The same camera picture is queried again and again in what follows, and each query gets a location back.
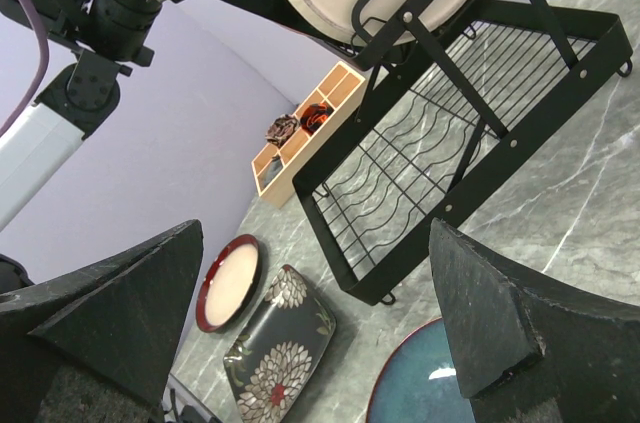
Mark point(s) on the teal brown rimmed plate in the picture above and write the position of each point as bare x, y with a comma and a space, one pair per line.
418, 382

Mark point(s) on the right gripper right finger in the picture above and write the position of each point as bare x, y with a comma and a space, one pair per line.
527, 347

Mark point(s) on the wooden compartment tray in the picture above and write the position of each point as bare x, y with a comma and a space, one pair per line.
342, 91

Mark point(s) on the black wire dish rack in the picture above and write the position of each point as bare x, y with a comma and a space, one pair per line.
462, 93

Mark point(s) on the black square floral plate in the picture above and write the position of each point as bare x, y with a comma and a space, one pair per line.
273, 357

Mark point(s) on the round red rimmed plate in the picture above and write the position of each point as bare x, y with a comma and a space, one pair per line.
229, 285

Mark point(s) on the brown beaded bundle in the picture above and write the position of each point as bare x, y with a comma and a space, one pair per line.
281, 130

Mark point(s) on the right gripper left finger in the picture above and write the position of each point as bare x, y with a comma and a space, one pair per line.
97, 344

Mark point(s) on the grey cloth piece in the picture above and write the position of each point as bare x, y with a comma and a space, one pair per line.
274, 168

